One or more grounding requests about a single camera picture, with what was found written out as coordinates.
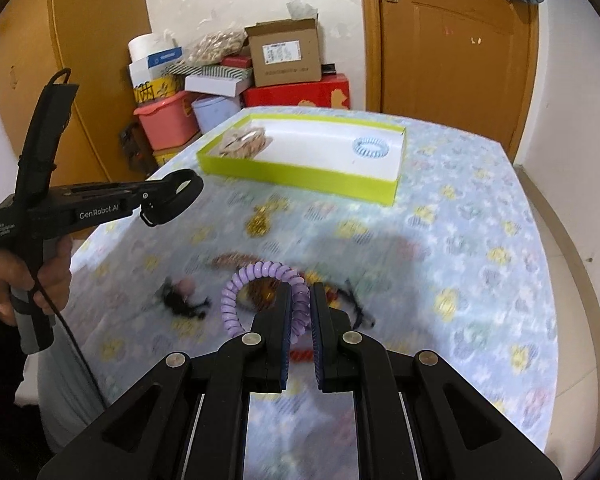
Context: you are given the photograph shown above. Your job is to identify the brown wooden door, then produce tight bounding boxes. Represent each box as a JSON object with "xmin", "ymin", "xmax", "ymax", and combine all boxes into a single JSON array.
[{"xmin": 363, "ymin": 0, "xmax": 539, "ymax": 157}]

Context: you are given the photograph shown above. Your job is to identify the green white shallow box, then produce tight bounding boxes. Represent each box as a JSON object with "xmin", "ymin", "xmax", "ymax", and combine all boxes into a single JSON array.
[{"xmin": 195, "ymin": 106, "xmax": 407, "ymax": 206}]

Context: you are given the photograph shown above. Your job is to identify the white paper roll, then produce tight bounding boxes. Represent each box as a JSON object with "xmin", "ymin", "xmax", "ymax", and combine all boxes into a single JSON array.
[{"xmin": 128, "ymin": 32, "xmax": 176, "ymax": 63}]

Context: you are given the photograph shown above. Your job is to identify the yellow patterned box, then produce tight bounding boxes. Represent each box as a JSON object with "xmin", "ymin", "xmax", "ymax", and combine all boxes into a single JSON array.
[{"xmin": 133, "ymin": 74, "xmax": 184, "ymax": 106}]

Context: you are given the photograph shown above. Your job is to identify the person's left hand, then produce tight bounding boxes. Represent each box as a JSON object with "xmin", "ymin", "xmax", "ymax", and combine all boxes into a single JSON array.
[{"xmin": 0, "ymin": 236, "xmax": 73, "ymax": 326}]

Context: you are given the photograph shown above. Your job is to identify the red gift box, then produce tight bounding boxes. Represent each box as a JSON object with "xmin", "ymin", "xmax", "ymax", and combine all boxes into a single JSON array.
[{"xmin": 242, "ymin": 74, "xmax": 350, "ymax": 110}]

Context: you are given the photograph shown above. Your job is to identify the red bead bracelet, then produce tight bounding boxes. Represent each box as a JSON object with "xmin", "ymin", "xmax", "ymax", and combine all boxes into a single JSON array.
[{"xmin": 287, "ymin": 271, "xmax": 351, "ymax": 363}]

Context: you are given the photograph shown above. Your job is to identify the black band bracelet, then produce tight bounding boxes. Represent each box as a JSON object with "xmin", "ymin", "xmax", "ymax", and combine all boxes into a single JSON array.
[{"xmin": 138, "ymin": 168, "xmax": 206, "ymax": 228}]

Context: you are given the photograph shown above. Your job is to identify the purple spiral hair tie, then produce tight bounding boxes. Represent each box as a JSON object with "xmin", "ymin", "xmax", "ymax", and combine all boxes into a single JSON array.
[{"xmin": 220, "ymin": 260, "xmax": 312, "ymax": 346}]

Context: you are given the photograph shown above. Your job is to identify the brown cardboard box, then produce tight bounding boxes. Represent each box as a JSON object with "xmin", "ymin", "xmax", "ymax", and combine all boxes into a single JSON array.
[{"xmin": 246, "ymin": 18, "xmax": 322, "ymax": 88}]

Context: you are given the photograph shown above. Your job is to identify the black hair tie with charm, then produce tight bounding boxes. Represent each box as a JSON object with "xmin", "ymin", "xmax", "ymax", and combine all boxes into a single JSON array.
[{"xmin": 158, "ymin": 276, "xmax": 212, "ymax": 321}]

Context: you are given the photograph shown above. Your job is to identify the bag of nuts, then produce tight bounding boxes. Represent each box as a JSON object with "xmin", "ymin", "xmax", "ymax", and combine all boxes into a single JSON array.
[{"xmin": 184, "ymin": 28, "xmax": 247, "ymax": 66}]

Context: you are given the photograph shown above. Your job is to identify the pink plastic bin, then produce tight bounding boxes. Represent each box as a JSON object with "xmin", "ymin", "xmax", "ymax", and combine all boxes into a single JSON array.
[{"xmin": 134, "ymin": 91, "xmax": 199, "ymax": 151}]

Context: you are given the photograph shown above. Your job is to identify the floral blue table cloth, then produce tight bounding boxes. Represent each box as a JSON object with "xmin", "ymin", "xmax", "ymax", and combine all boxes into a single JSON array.
[{"xmin": 38, "ymin": 115, "xmax": 557, "ymax": 451}]

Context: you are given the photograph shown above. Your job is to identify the green striped box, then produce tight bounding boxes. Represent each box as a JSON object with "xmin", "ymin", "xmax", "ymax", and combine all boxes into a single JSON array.
[{"xmin": 168, "ymin": 62, "xmax": 252, "ymax": 80}]

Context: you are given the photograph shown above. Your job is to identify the white flat box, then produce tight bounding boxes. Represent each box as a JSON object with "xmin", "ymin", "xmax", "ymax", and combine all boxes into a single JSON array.
[{"xmin": 184, "ymin": 75, "xmax": 252, "ymax": 98}]

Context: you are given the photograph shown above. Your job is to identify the beige claw hair clip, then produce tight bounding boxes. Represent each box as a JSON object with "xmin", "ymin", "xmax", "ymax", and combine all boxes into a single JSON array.
[{"xmin": 219, "ymin": 126, "xmax": 273, "ymax": 159}]

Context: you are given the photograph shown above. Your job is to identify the white blue carton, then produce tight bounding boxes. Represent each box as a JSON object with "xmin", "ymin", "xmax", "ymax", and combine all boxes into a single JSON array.
[{"xmin": 129, "ymin": 47, "xmax": 183, "ymax": 88}]

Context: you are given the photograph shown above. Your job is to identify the small red box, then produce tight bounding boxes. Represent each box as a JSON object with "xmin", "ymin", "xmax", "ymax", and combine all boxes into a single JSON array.
[{"xmin": 221, "ymin": 55, "xmax": 252, "ymax": 70}]

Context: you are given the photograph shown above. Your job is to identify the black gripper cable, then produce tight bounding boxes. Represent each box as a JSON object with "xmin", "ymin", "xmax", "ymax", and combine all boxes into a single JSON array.
[{"xmin": 32, "ymin": 66, "xmax": 109, "ymax": 411}]

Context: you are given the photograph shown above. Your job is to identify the lavender round container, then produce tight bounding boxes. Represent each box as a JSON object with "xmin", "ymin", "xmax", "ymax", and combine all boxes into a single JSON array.
[{"xmin": 193, "ymin": 96, "xmax": 242, "ymax": 134}]

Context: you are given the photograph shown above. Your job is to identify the pink rhinestone hair clip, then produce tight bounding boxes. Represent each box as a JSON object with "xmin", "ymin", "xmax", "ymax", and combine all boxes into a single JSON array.
[{"xmin": 209, "ymin": 252, "xmax": 261, "ymax": 270}]

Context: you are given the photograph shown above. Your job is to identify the yellow box under bin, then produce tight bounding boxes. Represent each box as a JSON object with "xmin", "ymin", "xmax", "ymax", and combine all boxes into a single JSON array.
[{"xmin": 152, "ymin": 132, "xmax": 201, "ymax": 167}]

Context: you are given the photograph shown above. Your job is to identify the light blue spiral hair tie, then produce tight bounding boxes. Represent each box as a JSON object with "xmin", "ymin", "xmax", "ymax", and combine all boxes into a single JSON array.
[{"xmin": 352, "ymin": 135, "xmax": 391, "ymax": 160}]

